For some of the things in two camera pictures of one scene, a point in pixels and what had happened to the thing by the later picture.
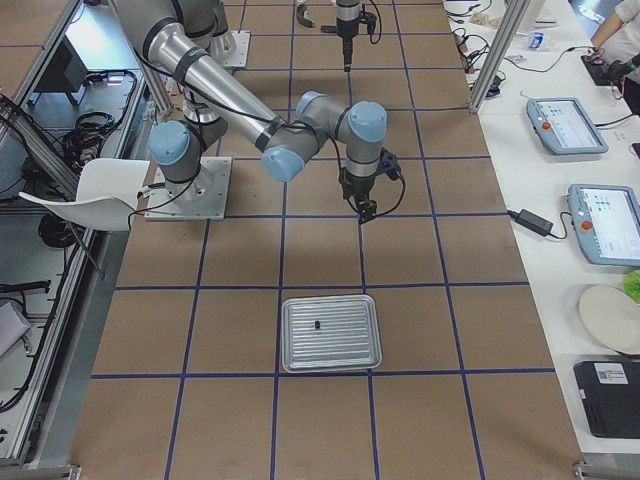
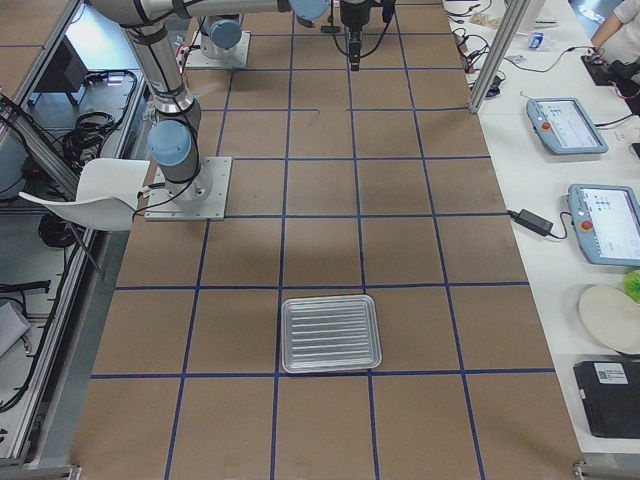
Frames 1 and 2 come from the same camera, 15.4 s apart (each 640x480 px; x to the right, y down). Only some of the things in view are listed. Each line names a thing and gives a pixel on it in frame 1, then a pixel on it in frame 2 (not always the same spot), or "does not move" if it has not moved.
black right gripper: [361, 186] to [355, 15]
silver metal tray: [330, 333] does not move
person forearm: [601, 35] does not move
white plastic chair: [106, 195] does not move
